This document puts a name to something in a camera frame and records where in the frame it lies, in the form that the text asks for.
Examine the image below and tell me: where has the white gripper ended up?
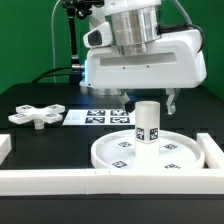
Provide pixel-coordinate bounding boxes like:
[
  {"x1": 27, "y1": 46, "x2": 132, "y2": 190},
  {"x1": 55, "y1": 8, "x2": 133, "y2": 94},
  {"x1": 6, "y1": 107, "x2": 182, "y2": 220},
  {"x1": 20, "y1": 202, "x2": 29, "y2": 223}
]
[{"x1": 85, "y1": 29, "x2": 206, "y2": 115}]

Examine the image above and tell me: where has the white round table top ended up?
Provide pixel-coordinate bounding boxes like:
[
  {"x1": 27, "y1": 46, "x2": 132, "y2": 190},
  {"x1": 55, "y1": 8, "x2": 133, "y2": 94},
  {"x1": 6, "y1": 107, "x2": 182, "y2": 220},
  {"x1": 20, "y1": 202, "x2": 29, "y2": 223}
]
[{"x1": 91, "y1": 129, "x2": 205, "y2": 171}]

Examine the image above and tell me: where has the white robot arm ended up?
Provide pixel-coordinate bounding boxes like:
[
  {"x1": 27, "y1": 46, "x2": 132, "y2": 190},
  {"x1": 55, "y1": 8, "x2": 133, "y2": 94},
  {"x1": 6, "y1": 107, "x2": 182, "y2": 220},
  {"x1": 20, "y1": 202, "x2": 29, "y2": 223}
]
[{"x1": 80, "y1": 0, "x2": 206, "y2": 114}]

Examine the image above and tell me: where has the white marker sheet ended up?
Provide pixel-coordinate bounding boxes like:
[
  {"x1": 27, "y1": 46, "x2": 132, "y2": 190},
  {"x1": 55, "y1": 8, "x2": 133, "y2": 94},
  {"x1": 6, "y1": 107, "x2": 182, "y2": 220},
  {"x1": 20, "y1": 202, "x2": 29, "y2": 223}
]
[{"x1": 63, "y1": 109, "x2": 135, "y2": 126}]

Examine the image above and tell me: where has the white U-shaped fence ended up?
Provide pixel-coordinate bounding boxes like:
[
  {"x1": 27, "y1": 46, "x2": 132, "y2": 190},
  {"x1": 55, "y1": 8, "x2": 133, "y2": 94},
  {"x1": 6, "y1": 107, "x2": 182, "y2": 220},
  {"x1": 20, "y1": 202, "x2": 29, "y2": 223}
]
[{"x1": 0, "y1": 133, "x2": 224, "y2": 196}]

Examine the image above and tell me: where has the white cross-shaped table base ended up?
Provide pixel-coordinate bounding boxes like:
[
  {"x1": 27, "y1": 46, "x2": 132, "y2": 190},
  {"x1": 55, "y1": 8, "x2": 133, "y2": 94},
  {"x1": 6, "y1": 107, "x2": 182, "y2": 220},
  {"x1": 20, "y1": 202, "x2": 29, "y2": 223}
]
[{"x1": 8, "y1": 104, "x2": 65, "y2": 130}]

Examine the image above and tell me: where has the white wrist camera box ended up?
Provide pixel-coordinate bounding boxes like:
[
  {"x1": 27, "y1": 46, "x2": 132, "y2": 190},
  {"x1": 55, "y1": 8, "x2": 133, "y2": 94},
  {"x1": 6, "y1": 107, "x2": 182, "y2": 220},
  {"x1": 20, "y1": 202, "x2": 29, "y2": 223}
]
[{"x1": 83, "y1": 22, "x2": 113, "y2": 48}]

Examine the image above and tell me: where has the black cable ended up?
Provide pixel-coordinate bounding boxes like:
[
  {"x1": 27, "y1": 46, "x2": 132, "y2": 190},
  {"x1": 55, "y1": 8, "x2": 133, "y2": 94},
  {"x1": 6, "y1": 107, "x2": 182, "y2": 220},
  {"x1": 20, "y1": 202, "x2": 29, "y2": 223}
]
[{"x1": 30, "y1": 65, "x2": 84, "y2": 84}]

